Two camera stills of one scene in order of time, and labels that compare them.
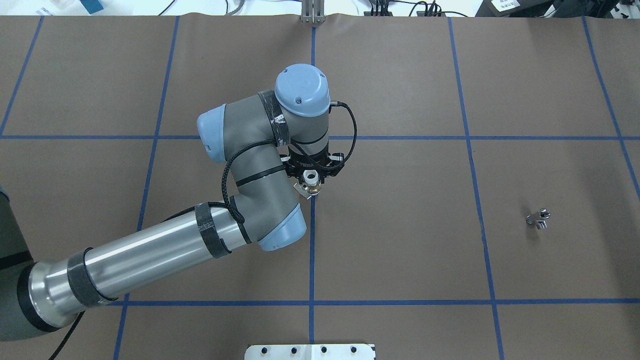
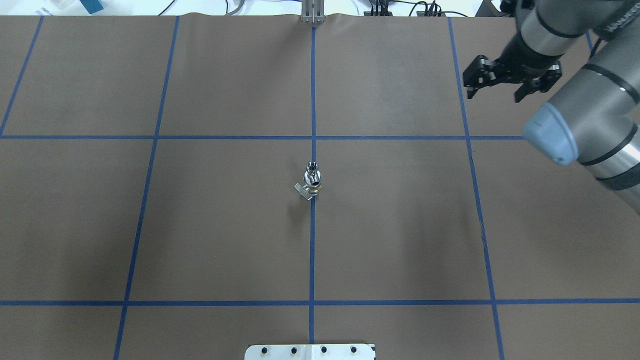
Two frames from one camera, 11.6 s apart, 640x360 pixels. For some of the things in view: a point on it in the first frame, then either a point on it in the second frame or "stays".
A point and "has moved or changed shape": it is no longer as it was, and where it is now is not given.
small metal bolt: x=541 y=223 has moved or changed shape
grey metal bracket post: x=313 y=11 stays
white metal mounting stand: x=311 y=351 stays
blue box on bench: x=92 y=6 stays
